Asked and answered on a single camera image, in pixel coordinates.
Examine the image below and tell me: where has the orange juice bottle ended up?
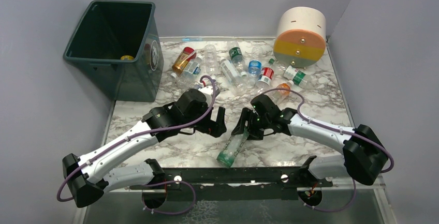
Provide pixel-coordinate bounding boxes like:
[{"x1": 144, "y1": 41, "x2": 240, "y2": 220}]
[{"x1": 267, "y1": 80, "x2": 294, "y2": 104}]

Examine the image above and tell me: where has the clear bottle grey blue label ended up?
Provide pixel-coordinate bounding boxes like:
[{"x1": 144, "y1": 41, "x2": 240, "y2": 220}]
[{"x1": 176, "y1": 57, "x2": 202, "y2": 91}]

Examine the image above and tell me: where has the green tea bottle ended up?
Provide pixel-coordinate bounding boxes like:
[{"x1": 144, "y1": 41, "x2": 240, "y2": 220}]
[{"x1": 216, "y1": 127, "x2": 249, "y2": 168}]

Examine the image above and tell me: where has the yellow juice bottle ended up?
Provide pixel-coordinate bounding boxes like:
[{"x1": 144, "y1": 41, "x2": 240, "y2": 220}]
[{"x1": 120, "y1": 55, "x2": 134, "y2": 61}]

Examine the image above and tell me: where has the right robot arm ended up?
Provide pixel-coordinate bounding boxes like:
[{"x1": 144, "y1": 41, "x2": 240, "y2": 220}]
[{"x1": 232, "y1": 94, "x2": 390, "y2": 186}]

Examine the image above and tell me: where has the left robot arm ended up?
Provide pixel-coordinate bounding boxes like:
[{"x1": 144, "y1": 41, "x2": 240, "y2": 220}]
[{"x1": 56, "y1": 86, "x2": 227, "y2": 208}]

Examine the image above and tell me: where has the dark green plastic bin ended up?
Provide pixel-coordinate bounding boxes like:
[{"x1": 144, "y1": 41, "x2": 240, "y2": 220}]
[{"x1": 63, "y1": 0, "x2": 164, "y2": 102}]

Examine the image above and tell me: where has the clear bottle blue label slim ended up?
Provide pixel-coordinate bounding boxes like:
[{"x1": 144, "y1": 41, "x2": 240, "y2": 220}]
[{"x1": 192, "y1": 81, "x2": 206, "y2": 90}]

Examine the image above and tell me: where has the clear bottle red cap right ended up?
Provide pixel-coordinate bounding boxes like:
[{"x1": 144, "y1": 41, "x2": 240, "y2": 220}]
[{"x1": 255, "y1": 66, "x2": 274, "y2": 89}]

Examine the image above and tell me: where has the clear unlabelled bottle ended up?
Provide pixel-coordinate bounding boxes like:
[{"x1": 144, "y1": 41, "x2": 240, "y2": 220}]
[{"x1": 204, "y1": 44, "x2": 219, "y2": 80}]

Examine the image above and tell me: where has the clear bottle green white label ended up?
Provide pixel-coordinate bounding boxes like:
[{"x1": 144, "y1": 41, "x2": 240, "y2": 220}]
[{"x1": 268, "y1": 58, "x2": 312, "y2": 88}]

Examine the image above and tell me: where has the clear bottle blue wrap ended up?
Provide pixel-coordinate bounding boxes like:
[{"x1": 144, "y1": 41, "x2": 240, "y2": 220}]
[{"x1": 248, "y1": 46, "x2": 263, "y2": 80}]

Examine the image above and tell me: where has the amber bottle red label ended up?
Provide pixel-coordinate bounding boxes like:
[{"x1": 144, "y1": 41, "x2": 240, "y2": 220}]
[{"x1": 170, "y1": 47, "x2": 196, "y2": 79}]

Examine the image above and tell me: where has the white cylinder with coloured face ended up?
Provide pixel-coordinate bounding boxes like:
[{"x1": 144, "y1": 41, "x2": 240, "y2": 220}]
[{"x1": 273, "y1": 7, "x2": 326, "y2": 68}]

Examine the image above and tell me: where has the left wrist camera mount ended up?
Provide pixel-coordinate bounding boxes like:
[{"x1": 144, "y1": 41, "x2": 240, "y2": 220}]
[{"x1": 198, "y1": 86, "x2": 221, "y2": 105}]

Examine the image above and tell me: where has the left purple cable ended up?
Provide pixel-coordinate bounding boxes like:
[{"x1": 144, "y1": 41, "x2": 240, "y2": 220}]
[{"x1": 56, "y1": 75, "x2": 220, "y2": 215}]

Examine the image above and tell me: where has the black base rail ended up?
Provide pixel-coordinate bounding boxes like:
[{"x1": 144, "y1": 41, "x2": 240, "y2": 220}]
[{"x1": 130, "y1": 167, "x2": 332, "y2": 204}]

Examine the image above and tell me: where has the aluminium frame rail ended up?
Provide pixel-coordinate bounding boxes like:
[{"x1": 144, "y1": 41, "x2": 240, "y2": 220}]
[{"x1": 81, "y1": 167, "x2": 387, "y2": 194}]

